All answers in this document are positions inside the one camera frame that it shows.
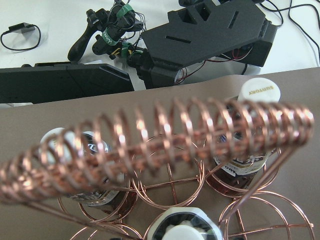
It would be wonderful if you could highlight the copper wire bottle rack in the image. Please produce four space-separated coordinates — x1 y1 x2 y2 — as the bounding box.
0 98 314 240

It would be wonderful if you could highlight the tea bottle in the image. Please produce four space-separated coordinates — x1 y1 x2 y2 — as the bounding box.
205 77 282 198
39 127 139 217
144 207 224 240

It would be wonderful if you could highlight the black 3d printed fixture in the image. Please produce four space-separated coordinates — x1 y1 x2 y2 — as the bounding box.
0 0 277 104

